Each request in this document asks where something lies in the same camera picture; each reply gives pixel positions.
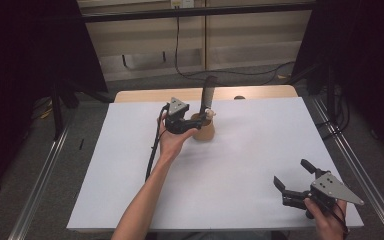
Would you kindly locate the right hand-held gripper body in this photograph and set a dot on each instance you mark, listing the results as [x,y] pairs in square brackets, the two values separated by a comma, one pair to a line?
[328,191]

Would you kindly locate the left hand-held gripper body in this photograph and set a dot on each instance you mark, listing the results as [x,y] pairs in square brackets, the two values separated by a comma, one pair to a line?
[176,121]

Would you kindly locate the brown cup with small figure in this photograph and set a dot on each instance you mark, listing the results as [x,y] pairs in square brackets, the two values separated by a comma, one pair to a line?
[206,131]

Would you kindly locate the black comb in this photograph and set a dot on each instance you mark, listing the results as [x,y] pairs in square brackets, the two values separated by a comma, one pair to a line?
[208,93]

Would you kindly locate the person's left hand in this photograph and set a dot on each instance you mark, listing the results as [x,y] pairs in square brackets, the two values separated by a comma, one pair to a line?
[173,141]

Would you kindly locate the person's right hand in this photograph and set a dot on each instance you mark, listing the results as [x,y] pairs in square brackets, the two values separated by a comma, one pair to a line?
[328,226]

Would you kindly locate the wooden table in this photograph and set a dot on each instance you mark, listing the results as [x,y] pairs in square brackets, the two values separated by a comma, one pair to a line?
[146,95]

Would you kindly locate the white table cover sheet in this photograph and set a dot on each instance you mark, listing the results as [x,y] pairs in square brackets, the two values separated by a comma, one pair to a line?
[246,160]

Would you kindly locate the small dark round object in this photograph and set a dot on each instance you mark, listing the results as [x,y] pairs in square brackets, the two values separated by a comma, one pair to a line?
[239,97]

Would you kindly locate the black metal stand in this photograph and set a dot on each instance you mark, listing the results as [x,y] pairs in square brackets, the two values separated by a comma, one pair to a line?
[57,113]
[331,96]

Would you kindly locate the small black stick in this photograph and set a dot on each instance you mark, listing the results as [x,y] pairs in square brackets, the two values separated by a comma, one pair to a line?
[81,144]

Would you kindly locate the black horizontal bar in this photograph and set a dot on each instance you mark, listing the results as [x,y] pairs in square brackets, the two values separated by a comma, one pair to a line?
[196,11]

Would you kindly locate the black curtain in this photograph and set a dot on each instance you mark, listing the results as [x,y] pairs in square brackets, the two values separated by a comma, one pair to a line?
[20,83]
[370,66]

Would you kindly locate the aluminium floor rail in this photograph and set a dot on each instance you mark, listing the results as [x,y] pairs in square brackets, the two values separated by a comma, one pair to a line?
[38,186]
[360,160]

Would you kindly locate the white wall socket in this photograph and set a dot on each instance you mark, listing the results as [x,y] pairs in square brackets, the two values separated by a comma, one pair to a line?
[182,3]

